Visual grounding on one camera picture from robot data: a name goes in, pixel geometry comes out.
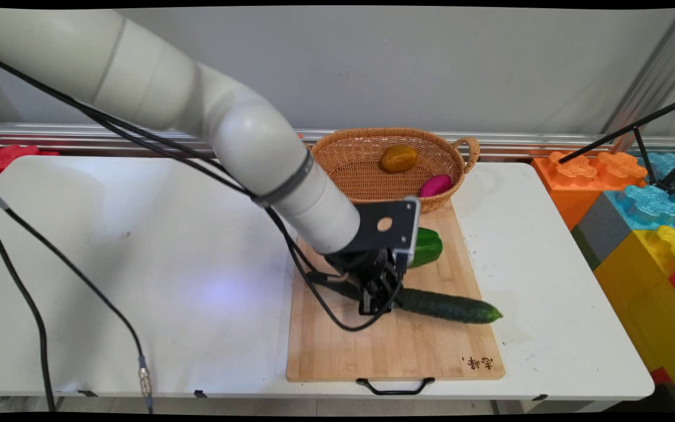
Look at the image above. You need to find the thin grey wrist strap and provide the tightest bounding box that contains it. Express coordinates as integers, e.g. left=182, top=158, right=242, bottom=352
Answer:
left=251, top=150, right=316, bottom=208

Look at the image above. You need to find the plain black hanging cable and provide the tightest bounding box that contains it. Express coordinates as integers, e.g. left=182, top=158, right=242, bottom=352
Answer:
left=0, top=219, right=57, bottom=412

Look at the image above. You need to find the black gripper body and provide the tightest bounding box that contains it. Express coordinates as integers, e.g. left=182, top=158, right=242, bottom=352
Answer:
left=323, top=248, right=407, bottom=295

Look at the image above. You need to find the red plastic block behind table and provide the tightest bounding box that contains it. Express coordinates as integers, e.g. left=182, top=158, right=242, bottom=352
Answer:
left=0, top=143, right=61, bottom=182

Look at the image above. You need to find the magenta toy vegetable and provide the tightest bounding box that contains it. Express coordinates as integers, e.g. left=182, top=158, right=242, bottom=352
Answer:
left=418, top=173, right=454, bottom=199

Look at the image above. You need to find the aluminium rail behind table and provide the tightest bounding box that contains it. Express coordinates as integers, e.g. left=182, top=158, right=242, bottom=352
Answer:
left=0, top=121, right=675, bottom=160

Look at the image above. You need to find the black cable with metal connector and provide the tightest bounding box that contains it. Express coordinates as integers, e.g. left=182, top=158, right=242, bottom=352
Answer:
left=0, top=178, right=155, bottom=412

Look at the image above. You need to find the dark green cucumber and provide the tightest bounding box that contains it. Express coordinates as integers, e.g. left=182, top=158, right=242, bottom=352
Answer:
left=307, top=270, right=504, bottom=325

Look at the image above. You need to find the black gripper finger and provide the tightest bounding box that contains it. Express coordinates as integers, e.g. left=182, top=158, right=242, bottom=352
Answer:
left=358, top=280, right=383, bottom=317
left=381, top=273, right=404, bottom=312

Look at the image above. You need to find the black tripod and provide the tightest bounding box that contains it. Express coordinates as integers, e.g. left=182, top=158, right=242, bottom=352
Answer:
left=558, top=93, right=675, bottom=196

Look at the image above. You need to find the orange giant building block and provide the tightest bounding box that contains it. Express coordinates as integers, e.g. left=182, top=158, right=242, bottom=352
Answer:
left=531, top=150, right=649, bottom=231

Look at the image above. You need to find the slanted aluminium frame post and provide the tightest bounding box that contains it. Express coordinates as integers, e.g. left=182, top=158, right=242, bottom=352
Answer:
left=600, top=8, right=675, bottom=154

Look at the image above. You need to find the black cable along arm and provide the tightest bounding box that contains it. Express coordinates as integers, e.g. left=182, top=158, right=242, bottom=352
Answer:
left=0, top=49, right=404, bottom=333

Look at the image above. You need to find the woven wicker basket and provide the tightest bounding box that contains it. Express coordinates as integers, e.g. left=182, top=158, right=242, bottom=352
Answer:
left=309, top=127, right=482, bottom=214

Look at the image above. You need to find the grey giant building block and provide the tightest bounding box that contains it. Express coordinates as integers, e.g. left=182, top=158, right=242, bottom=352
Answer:
left=570, top=191, right=633, bottom=271

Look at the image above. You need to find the blue giant building block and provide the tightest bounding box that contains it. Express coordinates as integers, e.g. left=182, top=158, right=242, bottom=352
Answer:
left=604, top=151, right=675, bottom=231

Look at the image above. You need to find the black wrist camera mount plate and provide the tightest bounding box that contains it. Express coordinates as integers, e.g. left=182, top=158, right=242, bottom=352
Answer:
left=345, top=196, right=422, bottom=257

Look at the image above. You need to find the yellow giant building block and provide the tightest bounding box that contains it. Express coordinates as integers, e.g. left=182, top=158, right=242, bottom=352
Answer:
left=593, top=224, right=675, bottom=412

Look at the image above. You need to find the green bell pepper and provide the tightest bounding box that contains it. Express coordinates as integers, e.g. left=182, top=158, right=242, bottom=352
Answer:
left=405, top=226, right=444, bottom=270

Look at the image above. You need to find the bamboo cutting board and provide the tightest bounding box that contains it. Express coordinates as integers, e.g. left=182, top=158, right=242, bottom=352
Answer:
left=285, top=199, right=506, bottom=383

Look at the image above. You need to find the black cutting board handle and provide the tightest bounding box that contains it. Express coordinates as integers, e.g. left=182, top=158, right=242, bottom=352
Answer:
left=355, top=377, right=436, bottom=397

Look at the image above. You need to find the brown yellow potato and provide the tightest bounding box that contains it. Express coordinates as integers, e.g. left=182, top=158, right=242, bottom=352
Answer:
left=379, top=144, right=419, bottom=174

